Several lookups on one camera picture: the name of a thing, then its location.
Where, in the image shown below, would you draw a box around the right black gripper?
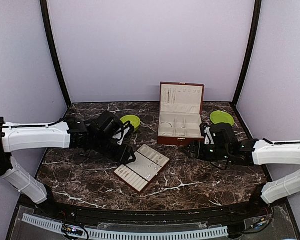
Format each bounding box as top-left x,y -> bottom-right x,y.
182,139 -> 231,162

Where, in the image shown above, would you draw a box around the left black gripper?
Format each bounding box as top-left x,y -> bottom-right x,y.
92,135 -> 137,166

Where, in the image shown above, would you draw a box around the red jewelry tray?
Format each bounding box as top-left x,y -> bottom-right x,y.
114,144 -> 170,194

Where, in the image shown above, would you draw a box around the red jewelry box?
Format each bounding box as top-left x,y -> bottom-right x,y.
157,82 -> 205,146

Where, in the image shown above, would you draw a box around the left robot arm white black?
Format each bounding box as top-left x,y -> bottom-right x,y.
0,111 -> 137,218

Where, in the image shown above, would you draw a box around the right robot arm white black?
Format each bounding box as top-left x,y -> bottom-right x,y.
185,123 -> 300,217

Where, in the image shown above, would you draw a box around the green bowl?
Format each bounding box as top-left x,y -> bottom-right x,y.
120,115 -> 141,133

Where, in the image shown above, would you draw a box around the green plate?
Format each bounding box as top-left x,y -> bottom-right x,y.
210,110 -> 235,126

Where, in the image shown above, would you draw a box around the small circuit board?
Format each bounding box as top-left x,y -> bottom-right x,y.
61,224 -> 83,236

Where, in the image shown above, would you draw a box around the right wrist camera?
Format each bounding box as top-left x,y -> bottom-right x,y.
199,123 -> 239,148

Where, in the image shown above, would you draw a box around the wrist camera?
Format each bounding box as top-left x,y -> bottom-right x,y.
95,111 -> 135,145
199,123 -> 239,148

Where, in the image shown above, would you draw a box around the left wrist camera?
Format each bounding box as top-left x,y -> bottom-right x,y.
95,111 -> 135,145

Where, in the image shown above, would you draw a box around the gold necklaces in lid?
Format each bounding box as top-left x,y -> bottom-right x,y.
164,87 -> 177,105

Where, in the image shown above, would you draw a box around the white slotted cable duct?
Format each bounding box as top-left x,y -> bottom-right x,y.
21,213 -> 229,240

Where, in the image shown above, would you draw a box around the right black frame post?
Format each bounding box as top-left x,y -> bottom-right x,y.
231,0 -> 262,108

